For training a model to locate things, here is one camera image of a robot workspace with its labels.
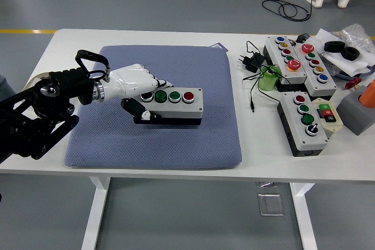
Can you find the clear floor socket plate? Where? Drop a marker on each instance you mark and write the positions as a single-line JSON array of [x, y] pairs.
[[271, 204]]

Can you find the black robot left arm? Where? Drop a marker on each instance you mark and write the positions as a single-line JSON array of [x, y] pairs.
[[29, 121]]

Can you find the white shallow tray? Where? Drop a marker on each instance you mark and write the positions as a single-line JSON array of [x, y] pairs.
[[35, 76]]

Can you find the grey four-button control box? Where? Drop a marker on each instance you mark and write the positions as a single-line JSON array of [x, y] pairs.
[[187, 110], [307, 142]]

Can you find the metal floor socket plate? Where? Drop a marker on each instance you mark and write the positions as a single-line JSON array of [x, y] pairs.
[[266, 184]]

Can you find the blue-grey padded mat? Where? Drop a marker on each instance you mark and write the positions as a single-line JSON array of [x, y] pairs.
[[175, 144]]

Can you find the purple-edged white card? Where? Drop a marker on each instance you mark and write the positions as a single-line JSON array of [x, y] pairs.
[[219, 46]]

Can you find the white paper sheet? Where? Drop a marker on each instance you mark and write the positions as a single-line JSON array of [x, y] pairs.
[[342, 63]]

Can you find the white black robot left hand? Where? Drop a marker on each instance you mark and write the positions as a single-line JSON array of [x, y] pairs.
[[132, 81]]

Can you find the white table leg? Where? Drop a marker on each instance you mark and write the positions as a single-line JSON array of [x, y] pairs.
[[304, 217], [93, 217]]

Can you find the clear bubble wrap bag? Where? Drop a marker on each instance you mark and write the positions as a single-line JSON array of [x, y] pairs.
[[356, 34]]

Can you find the grey five-button control box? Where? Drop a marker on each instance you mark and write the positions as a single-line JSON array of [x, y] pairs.
[[301, 60], [274, 49]]

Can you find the cream three-button switch box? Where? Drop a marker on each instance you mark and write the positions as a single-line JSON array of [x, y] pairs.
[[334, 126]]

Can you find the grey block holder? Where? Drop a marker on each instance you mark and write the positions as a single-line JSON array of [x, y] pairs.
[[351, 112]]

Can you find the small black device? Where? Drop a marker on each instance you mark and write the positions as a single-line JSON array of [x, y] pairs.
[[303, 38]]

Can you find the small red valve knob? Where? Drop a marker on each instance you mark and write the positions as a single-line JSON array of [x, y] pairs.
[[353, 82]]

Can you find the orange cylinder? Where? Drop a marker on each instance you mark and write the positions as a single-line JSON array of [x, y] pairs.
[[369, 97]]

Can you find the green tape roll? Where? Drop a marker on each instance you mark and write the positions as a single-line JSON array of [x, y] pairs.
[[266, 83]]

